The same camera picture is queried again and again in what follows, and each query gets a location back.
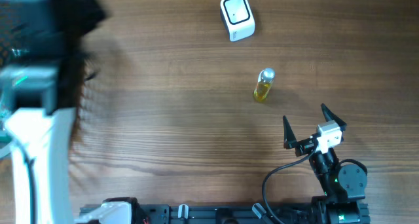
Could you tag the white barcode scanner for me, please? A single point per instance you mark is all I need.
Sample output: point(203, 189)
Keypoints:
point(238, 19)

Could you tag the yellow oil glass bottle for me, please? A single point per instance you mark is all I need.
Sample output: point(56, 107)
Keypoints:
point(264, 84)

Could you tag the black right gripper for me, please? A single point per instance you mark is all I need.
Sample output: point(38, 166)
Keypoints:
point(291, 141)

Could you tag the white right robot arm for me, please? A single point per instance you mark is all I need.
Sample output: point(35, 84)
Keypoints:
point(343, 181)

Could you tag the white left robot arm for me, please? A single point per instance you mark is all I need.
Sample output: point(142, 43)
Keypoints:
point(43, 70)

